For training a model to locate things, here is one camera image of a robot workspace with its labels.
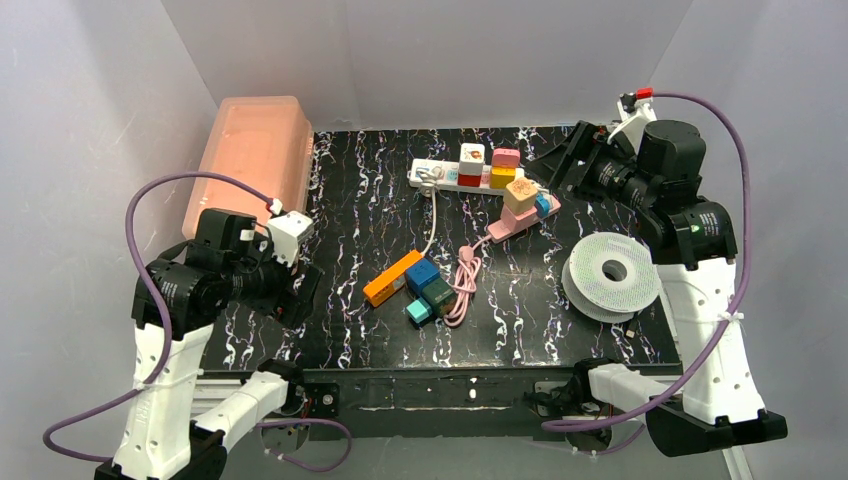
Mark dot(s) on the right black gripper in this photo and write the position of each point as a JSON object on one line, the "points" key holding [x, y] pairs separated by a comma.
{"points": [[584, 162]]}

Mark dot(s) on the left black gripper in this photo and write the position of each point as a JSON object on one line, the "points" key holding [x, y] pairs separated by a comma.
{"points": [[291, 286]]}

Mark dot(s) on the orange socket cube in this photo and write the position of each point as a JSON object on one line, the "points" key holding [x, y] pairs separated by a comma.
{"points": [[391, 280]]}

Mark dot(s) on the teal white charger plug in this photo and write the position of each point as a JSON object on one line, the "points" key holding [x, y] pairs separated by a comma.
{"points": [[419, 312]]}

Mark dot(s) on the pink translucent storage box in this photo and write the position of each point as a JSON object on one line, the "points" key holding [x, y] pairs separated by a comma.
{"points": [[264, 142]]}

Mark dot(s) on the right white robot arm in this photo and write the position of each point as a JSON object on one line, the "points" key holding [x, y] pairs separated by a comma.
{"points": [[703, 276]]}

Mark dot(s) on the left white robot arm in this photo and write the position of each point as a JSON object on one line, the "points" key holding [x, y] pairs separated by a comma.
{"points": [[230, 258]]}

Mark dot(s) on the tan yellow charger plug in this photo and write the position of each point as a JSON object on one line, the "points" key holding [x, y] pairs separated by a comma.
{"points": [[520, 195]]}

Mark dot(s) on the pink charger plug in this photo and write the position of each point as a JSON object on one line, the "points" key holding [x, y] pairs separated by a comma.
{"points": [[506, 158]]}

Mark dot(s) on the white red charger plug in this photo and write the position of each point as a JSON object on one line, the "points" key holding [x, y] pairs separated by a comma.
{"points": [[471, 164]]}

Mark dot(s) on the blue socket cube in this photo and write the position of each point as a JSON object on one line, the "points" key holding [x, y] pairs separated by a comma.
{"points": [[420, 275]]}

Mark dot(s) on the dark green socket cube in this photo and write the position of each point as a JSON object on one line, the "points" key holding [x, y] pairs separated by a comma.
{"points": [[440, 295]]}

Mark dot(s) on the pink power strip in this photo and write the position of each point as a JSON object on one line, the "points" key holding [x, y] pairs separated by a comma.
{"points": [[509, 225]]}

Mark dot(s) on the white filament spool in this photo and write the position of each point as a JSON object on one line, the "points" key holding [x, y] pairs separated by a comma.
{"points": [[610, 277]]}

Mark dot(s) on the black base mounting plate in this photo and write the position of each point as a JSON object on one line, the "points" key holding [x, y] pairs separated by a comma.
{"points": [[430, 403]]}

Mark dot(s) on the white power strip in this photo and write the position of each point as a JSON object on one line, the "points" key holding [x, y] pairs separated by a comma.
{"points": [[443, 175]]}

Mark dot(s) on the blue plug with white cable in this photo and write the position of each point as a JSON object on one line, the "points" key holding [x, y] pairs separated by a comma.
{"points": [[542, 205]]}

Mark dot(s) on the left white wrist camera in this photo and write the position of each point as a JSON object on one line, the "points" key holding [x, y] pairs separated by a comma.
{"points": [[288, 233]]}

